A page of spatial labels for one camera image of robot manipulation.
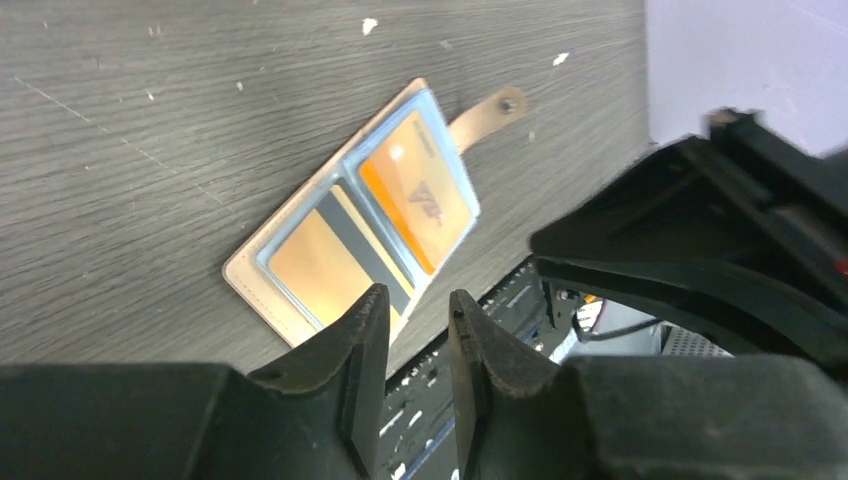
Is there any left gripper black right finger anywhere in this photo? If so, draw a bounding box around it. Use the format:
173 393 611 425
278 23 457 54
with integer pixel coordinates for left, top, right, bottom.
448 290 847 479

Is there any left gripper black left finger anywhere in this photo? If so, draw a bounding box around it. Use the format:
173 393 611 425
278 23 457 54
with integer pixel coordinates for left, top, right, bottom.
1 284 390 479

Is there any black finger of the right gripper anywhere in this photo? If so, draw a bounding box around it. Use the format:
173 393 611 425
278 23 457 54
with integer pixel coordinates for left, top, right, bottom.
529 109 847 368

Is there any beige leather card holder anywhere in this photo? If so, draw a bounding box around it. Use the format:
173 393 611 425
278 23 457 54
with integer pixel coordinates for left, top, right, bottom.
222 78 528 346

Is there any orange credit card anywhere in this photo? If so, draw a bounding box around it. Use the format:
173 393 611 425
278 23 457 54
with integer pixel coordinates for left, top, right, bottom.
267 182 414 334

